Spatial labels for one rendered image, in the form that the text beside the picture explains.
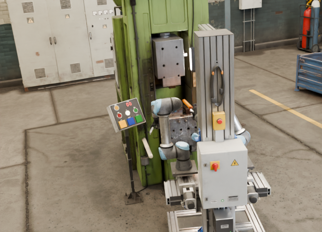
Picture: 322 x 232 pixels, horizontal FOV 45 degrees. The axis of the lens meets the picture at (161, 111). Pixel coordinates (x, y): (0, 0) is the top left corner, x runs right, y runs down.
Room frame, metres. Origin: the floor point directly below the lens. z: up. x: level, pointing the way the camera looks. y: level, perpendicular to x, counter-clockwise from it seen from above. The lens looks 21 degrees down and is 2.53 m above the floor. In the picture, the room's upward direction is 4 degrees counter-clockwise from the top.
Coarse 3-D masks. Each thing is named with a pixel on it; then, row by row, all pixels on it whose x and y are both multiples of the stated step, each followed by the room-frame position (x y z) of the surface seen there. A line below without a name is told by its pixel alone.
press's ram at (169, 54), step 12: (156, 36) 4.38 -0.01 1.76; (156, 48) 4.07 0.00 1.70; (168, 48) 4.09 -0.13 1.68; (180, 48) 4.12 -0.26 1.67; (156, 60) 4.07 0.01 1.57; (168, 60) 4.09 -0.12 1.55; (180, 60) 4.11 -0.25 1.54; (156, 72) 4.13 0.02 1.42; (168, 72) 4.09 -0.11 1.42; (180, 72) 4.11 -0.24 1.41
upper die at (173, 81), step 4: (180, 76) 4.11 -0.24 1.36; (160, 80) 4.21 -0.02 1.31; (164, 80) 4.08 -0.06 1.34; (168, 80) 4.09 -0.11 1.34; (172, 80) 4.10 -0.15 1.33; (176, 80) 4.10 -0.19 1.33; (180, 80) 4.11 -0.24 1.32; (164, 84) 4.08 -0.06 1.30; (168, 84) 4.09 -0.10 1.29; (172, 84) 4.10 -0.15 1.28; (176, 84) 4.10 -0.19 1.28; (180, 84) 4.11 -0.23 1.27
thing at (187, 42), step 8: (192, 0) 4.29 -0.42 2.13; (200, 0) 4.30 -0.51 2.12; (192, 8) 4.29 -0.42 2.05; (200, 8) 4.30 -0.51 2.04; (192, 16) 4.29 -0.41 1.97; (200, 16) 4.30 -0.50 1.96; (208, 16) 4.33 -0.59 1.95; (192, 24) 4.29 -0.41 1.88; (184, 32) 4.44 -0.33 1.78; (184, 40) 4.46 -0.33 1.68; (184, 48) 4.48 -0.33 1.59; (184, 56) 4.50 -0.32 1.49; (184, 64) 4.52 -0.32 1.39; (184, 80) 4.56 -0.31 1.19; (192, 80) 4.28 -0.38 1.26; (184, 88) 4.57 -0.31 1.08; (192, 88) 4.28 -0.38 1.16; (184, 96) 4.59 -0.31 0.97; (192, 96) 4.28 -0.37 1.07; (192, 104) 4.28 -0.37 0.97
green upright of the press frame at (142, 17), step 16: (128, 0) 4.17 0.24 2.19; (144, 0) 4.20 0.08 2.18; (128, 16) 4.16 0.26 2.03; (144, 16) 4.20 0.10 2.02; (128, 32) 4.17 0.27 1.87; (144, 32) 4.20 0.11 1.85; (128, 48) 4.54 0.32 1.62; (144, 48) 4.19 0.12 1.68; (128, 64) 4.54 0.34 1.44; (144, 64) 4.19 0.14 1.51; (128, 80) 4.54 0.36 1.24; (144, 80) 4.18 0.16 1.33; (144, 96) 4.18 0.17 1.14; (144, 128) 4.17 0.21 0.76; (160, 160) 4.20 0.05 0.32; (144, 176) 4.16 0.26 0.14; (160, 176) 4.20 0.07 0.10
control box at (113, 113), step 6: (126, 102) 3.91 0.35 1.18; (132, 102) 3.94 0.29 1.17; (108, 108) 3.82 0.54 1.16; (114, 108) 3.81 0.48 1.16; (120, 108) 3.84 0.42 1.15; (126, 108) 3.87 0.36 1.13; (132, 108) 3.90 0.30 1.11; (138, 108) 3.93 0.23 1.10; (114, 114) 3.77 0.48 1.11; (132, 114) 3.86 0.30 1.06; (138, 114) 3.90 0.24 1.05; (114, 120) 3.74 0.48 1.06; (120, 120) 3.76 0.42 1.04; (126, 120) 3.79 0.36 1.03; (144, 120) 3.88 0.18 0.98; (114, 126) 3.76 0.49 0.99; (132, 126) 3.79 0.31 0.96
